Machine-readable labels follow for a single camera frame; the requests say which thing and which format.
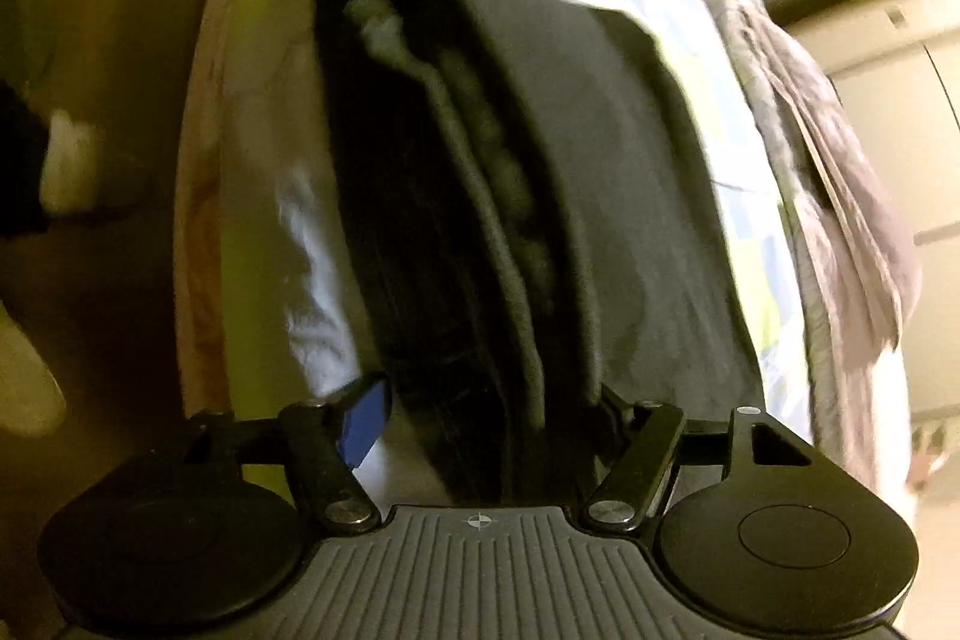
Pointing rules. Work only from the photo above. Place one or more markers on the black garment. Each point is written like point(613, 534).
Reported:
point(397, 235)

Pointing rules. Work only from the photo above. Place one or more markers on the white wardrobe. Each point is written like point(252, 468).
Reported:
point(900, 123)

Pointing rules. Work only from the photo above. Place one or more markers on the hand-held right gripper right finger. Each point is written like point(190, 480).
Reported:
point(626, 421)

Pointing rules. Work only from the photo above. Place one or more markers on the checkered bed sheet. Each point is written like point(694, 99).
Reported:
point(247, 123)

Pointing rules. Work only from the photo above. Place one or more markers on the pink cloth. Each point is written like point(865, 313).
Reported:
point(847, 197)

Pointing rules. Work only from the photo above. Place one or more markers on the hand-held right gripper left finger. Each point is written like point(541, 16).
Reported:
point(364, 421)

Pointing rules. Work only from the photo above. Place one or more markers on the dark grey pants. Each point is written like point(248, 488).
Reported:
point(600, 197)

